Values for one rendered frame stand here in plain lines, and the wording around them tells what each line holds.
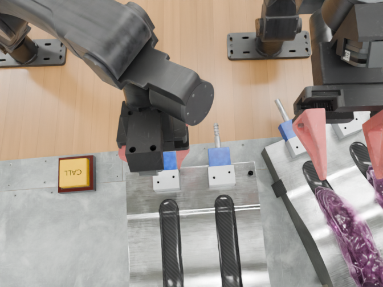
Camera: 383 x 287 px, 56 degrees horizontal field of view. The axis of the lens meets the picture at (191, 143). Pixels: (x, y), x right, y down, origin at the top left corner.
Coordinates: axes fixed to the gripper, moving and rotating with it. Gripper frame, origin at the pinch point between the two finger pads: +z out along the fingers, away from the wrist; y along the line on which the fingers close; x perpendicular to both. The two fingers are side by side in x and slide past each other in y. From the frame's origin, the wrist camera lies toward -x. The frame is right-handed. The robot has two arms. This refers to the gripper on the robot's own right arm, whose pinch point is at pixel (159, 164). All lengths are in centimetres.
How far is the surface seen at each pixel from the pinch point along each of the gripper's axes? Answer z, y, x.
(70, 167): 12.4, -21.4, 12.7
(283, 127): 7.8, 24.8, 14.5
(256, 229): 16.5, 16.3, -4.0
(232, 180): 9.0, 12.5, 2.6
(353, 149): 12.1, 39.1, 10.5
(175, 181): 8.7, 1.7, 3.1
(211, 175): 8.4, 8.7, 3.8
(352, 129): 7.7, 38.3, 12.1
